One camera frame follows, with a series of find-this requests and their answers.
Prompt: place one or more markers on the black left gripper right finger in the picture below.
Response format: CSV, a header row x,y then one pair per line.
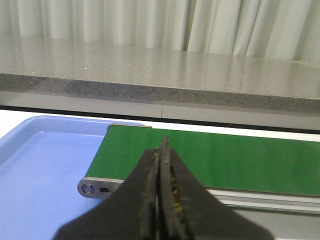
x,y
190,212

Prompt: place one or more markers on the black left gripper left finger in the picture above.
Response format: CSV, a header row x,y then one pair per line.
x,y
130,213

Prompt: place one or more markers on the green conveyor belt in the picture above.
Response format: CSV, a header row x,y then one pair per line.
x,y
236,162

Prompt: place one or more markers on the blue plastic tray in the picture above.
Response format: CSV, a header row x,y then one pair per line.
x,y
41,162

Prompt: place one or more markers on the grey stone countertop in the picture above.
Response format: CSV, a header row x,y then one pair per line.
x,y
66,75

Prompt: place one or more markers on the white pleated curtain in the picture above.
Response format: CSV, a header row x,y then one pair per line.
x,y
278,29

